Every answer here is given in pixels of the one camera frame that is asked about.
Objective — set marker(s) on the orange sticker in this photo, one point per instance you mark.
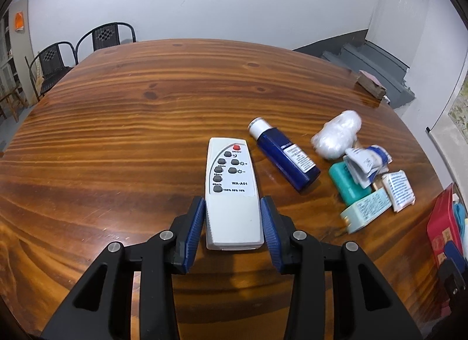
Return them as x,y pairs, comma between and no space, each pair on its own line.
19,21

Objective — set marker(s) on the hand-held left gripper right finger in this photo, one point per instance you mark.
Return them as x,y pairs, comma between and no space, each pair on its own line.
272,237

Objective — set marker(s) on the white sachet packet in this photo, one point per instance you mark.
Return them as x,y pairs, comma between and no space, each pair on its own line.
400,190

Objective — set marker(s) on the white remote control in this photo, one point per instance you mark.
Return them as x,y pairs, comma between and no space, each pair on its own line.
230,215

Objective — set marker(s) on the black metal chair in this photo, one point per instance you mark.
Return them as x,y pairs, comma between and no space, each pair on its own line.
106,34
51,58

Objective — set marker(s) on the grey staircase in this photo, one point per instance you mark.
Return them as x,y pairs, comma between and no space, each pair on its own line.
365,58

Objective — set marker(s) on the light teal printed box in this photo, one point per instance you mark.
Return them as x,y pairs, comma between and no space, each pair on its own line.
369,208

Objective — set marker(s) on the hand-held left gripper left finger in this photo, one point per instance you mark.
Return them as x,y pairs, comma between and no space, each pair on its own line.
192,237

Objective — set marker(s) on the beige cabinet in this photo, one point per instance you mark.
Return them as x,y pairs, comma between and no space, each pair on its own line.
20,51

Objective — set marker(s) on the white plastic wad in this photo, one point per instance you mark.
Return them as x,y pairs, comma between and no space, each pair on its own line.
336,135

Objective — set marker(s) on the white blue packet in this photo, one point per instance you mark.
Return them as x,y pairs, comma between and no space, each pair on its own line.
365,164

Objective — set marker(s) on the dark blue bottle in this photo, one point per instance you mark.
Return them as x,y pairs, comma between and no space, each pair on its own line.
281,153

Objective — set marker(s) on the red tin box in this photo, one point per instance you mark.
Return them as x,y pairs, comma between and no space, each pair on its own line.
444,223

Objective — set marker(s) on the white door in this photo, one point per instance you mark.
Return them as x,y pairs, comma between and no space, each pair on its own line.
402,3

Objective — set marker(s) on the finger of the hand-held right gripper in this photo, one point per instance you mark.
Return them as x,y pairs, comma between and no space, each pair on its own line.
453,252

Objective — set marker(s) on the light blue packet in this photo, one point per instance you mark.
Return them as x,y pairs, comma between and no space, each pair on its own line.
461,212

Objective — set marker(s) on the wooden stool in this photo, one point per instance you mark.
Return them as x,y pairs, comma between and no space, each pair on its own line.
14,96

